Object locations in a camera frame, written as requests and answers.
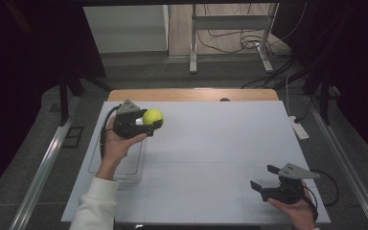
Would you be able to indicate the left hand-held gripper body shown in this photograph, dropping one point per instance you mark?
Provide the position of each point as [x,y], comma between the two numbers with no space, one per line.
[126,126]

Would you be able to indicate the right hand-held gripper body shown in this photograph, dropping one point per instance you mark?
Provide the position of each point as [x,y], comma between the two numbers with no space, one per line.
[287,193]

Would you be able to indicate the yellow tennis ball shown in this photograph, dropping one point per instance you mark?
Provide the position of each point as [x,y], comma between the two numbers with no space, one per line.
[153,117]

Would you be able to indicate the clear plastic container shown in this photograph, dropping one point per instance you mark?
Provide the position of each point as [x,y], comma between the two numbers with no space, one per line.
[132,161]

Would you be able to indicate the person's right hand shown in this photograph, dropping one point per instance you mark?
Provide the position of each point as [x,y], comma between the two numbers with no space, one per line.
[297,212]

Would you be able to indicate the person's left hand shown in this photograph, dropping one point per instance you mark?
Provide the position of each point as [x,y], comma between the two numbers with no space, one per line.
[116,147]

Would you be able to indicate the wooden table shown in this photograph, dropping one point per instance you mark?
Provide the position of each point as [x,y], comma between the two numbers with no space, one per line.
[172,95]

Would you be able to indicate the white power strip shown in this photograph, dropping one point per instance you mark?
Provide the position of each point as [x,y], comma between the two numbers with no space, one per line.
[300,131]

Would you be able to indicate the white table board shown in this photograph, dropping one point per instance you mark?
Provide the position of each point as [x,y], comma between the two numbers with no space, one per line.
[204,143]

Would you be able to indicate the black metal stand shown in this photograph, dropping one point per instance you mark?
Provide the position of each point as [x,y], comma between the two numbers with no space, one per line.
[64,102]
[325,102]

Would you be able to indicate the dark table grommet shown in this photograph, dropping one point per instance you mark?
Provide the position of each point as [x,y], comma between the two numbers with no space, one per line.
[225,99]

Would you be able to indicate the dark curtain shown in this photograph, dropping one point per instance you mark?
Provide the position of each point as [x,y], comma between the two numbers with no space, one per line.
[361,80]
[19,80]

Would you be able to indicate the black floor frame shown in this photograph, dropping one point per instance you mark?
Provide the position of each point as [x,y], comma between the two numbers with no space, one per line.
[73,136]

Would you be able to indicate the aluminium floor rail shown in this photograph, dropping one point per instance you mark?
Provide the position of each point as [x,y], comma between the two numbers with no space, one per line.
[348,166]
[43,171]

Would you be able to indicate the white desk frame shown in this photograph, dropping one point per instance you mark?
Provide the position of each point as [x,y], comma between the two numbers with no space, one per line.
[230,23]

